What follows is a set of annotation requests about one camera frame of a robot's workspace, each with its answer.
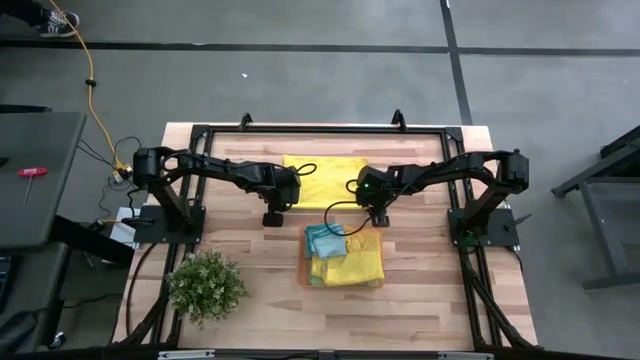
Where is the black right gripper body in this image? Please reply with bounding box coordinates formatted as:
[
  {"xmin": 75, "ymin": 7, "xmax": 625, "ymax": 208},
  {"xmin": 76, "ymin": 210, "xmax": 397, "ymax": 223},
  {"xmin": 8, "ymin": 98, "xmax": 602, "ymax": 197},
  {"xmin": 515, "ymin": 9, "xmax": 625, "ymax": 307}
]
[{"xmin": 355, "ymin": 165, "xmax": 402, "ymax": 212}]

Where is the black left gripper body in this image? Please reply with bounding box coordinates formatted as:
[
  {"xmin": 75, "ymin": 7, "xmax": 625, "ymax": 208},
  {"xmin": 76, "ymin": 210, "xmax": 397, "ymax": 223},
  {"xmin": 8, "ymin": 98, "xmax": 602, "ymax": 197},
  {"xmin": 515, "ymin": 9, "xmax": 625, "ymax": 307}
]
[{"xmin": 262, "ymin": 166, "xmax": 303, "ymax": 215}]

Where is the yellow microfiber towel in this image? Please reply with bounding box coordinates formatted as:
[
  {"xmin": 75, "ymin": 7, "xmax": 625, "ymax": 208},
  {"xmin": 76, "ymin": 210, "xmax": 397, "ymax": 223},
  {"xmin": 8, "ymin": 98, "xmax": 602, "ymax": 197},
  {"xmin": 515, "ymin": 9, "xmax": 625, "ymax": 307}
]
[
  {"xmin": 309, "ymin": 244, "xmax": 386, "ymax": 288},
  {"xmin": 281, "ymin": 153, "xmax": 370, "ymax": 212},
  {"xmin": 342, "ymin": 225, "xmax": 384, "ymax": 255}
]

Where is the blue microfiber towel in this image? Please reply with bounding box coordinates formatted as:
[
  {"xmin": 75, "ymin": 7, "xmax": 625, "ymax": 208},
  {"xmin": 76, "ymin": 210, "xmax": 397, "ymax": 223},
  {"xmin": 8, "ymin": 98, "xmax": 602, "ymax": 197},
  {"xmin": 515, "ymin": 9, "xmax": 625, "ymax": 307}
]
[{"xmin": 304, "ymin": 221, "xmax": 349, "ymax": 261}]

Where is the orange translucent plastic bin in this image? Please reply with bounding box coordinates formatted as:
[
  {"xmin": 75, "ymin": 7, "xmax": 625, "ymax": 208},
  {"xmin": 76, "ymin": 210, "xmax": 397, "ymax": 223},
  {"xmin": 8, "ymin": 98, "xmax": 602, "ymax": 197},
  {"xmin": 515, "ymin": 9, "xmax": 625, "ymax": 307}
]
[{"xmin": 297, "ymin": 224, "xmax": 386, "ymax": 290}]

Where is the small green potted plant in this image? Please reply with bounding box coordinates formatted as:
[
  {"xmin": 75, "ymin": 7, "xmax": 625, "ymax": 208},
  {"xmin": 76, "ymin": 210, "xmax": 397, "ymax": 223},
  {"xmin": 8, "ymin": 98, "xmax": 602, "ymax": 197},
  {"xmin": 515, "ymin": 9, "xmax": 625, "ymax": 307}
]
[{"xmin": 164, "ymin": 248, "xmax": 249, "ymax": 330}]

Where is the white paper sheet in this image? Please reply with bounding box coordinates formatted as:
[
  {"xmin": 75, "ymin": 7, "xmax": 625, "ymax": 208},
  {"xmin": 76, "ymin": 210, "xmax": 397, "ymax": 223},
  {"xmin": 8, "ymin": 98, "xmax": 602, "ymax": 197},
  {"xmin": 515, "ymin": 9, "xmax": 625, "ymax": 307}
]
[{"xmin": 108, "ymin": 206, "xmax": 145, "ymax": 250}]

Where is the dark grey side table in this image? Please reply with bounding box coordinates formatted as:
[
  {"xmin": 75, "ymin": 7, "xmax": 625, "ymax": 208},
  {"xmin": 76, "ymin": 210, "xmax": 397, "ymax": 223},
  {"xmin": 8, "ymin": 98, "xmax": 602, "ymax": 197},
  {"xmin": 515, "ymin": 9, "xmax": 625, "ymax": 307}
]
[{"xmin": 0, "ymin": 103, "xmax": 88, "ymax": 252}]

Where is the person's shoe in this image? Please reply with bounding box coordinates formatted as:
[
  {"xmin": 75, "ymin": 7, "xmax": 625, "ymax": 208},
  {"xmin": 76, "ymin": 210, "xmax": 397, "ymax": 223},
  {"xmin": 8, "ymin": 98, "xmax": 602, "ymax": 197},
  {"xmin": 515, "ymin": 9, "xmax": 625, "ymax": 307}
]
[{"xmin": 37, "ymin": 8, "xmax": 81, "ymax": 39}]

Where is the person's leg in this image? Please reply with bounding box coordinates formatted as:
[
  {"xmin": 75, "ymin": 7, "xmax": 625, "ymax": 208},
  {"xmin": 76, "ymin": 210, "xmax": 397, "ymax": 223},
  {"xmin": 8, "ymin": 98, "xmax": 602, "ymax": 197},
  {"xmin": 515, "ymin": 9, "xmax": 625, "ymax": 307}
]
[{"xmin": 0, "ymin": 0, "xmax": 54, "ymax": 26}]

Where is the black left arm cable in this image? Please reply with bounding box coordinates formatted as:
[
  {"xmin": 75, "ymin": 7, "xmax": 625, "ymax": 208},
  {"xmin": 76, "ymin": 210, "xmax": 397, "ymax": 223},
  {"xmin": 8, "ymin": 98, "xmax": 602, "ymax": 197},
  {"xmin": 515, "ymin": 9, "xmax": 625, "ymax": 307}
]
[{"xmin": 279, "ymin": 162, "xmax": 319, "ymax": 178}]

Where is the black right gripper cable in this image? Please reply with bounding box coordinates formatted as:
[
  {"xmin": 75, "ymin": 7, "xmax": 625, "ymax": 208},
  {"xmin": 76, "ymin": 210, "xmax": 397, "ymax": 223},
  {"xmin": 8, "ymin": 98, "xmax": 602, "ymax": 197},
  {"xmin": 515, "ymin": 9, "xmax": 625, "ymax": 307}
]
[{"xmin": 323, "ymin": 178, "xmax": 375, "ymax": 238}]

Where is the black table rail frame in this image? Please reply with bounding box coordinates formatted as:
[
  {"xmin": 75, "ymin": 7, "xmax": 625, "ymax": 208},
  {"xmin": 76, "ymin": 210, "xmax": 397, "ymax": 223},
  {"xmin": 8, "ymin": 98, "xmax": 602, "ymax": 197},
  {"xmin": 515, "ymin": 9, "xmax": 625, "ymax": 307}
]
[{"xmin": 112, "ymin": 112, "xmax": 540, "ymax": 352}]

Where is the black power cable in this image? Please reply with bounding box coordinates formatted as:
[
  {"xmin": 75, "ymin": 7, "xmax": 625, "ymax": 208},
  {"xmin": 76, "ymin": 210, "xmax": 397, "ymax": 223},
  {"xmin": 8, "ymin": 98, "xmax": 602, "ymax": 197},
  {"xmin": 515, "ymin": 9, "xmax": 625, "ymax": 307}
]
[{"xmin": 77, "ymin": 135, "xmax": 144, "ymax": 224}]

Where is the orange floor cable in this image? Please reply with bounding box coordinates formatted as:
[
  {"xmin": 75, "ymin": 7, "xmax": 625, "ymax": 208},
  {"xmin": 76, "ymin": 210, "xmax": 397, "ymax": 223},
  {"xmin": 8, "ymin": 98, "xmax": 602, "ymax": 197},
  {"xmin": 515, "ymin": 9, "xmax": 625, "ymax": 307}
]
[{"xmin": 48, "ymin": 0, "xmax": 134, "ymax": 184}]

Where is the grey metal table frame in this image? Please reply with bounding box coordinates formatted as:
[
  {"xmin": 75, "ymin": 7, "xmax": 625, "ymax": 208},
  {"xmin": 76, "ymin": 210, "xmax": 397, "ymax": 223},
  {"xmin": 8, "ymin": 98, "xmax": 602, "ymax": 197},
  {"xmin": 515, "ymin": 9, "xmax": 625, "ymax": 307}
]
[{"xmin": 551, "ymin": 124, "xmax": 640, "ymax": 291}]

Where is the red-handled tool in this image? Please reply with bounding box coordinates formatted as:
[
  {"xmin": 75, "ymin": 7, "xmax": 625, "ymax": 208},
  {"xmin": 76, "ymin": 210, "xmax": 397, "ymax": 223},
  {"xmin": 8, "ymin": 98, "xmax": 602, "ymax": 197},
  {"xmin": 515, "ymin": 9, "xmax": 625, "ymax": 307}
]
[{"xmin": 17, "ymin": 166, "xmax": 50, "ymax": 207}]

